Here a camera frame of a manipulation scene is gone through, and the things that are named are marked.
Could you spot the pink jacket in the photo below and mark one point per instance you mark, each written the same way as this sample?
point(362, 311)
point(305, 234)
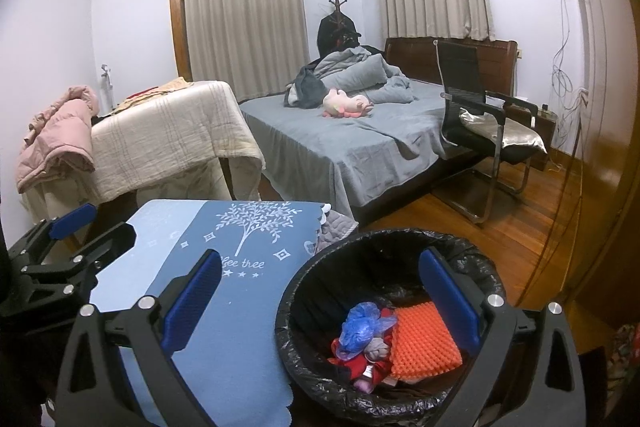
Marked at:
point(55, 142)

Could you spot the orange knitted cloth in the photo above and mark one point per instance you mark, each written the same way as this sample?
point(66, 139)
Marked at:
point(425, 342)

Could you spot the blue plastic bag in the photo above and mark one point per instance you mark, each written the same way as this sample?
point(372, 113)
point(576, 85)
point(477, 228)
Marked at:
point(360, 327)

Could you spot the dark clothes pile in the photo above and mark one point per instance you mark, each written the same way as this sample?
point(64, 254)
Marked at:
point(307, 89)

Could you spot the colourful printed bag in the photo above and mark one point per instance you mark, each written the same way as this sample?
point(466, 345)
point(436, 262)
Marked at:
point(625, 352)

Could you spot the bed with grey sheet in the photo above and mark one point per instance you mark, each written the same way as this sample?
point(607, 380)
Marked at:
point(325, 147)

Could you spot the black coat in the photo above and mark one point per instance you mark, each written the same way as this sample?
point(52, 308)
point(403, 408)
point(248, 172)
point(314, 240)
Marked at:
point(332, 34)

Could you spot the silver cushion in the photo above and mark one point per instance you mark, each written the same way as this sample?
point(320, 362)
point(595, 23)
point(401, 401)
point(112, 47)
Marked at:
point(500, 129)

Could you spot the wooden window frame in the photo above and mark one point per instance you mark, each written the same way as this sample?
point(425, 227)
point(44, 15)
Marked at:
point(177, 22)

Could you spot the red cloth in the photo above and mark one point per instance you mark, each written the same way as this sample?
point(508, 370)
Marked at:
point(350, 364)

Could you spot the dark wooden coat rack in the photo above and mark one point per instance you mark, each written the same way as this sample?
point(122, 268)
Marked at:
point(337, 2)

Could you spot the tan folded cloth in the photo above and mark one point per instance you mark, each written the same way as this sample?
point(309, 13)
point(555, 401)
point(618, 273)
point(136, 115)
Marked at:
point(165, 89)

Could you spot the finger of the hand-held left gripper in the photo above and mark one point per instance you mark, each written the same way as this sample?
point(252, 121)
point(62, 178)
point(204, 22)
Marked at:
point(110, 244)
point(72, 219)

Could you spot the wooden wardrobe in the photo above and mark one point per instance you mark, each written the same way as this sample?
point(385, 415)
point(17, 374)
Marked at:
point(610, 107)

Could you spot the wooden nightstand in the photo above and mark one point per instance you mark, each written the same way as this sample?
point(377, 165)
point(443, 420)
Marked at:
point(545, 127)

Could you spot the beige blanket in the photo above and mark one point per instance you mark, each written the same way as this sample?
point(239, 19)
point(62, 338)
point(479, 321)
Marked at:
point(165, 142)

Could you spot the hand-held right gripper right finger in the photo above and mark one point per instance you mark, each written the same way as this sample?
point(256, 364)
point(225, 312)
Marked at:
point(450, 302)

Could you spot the blue tree-print tablecloth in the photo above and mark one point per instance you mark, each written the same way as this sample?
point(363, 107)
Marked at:
point(240, 347)

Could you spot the black metal-frame chair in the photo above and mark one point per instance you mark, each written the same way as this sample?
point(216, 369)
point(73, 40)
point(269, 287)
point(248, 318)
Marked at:
point(457, 72)

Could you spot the grey quilted table cover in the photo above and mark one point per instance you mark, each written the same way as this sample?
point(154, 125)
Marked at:
point(332, 229)

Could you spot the pink packet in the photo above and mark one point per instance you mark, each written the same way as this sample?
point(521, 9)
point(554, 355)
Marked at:
point(365, 384)

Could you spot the wooden headboard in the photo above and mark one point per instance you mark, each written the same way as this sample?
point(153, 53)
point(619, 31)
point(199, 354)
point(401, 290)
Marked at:
point(415, 57)

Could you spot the black bag-lined trash bin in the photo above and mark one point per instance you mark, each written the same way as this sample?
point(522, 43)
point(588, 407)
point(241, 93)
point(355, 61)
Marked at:
point(320, 267)

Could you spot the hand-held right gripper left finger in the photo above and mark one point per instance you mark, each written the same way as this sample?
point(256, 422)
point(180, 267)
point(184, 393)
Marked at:
point(192, 302)

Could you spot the grey duvet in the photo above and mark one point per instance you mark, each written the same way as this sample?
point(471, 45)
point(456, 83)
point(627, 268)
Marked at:
point(360, 74)

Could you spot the wide beige curtain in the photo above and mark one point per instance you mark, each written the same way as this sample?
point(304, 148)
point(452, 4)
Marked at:
point(245, 22)

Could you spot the pink plush toy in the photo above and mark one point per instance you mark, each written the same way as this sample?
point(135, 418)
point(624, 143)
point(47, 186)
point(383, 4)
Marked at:
point(342, 103)

